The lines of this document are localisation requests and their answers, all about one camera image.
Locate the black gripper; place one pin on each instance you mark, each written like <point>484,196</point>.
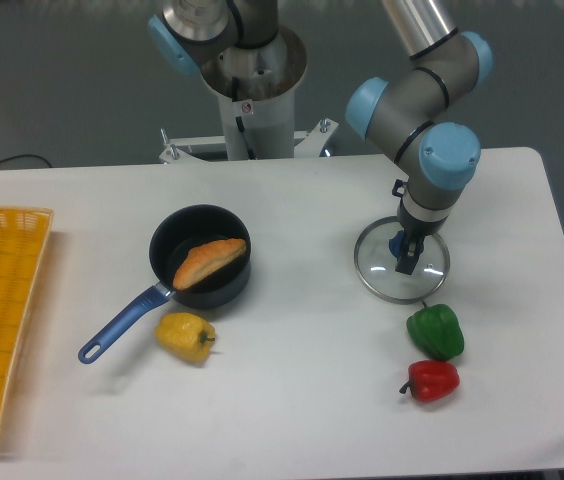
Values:
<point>417,223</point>

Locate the glass lid blue knob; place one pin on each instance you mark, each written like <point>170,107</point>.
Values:
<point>376,265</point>

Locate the black pot blue handle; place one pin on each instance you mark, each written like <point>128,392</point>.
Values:
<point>181,231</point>

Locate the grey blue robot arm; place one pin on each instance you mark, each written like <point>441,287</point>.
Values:
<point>439,159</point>

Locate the green bell pepper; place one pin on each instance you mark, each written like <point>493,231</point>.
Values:
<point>436,331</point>

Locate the red bell pepper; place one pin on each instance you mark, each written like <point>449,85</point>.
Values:
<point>430,380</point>

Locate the golden pastry turnover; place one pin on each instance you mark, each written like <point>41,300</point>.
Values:
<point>207,259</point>

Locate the yellow bell pepper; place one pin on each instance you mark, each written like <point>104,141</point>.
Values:
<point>187,336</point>

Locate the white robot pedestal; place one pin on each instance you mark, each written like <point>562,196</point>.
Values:
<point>255,90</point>

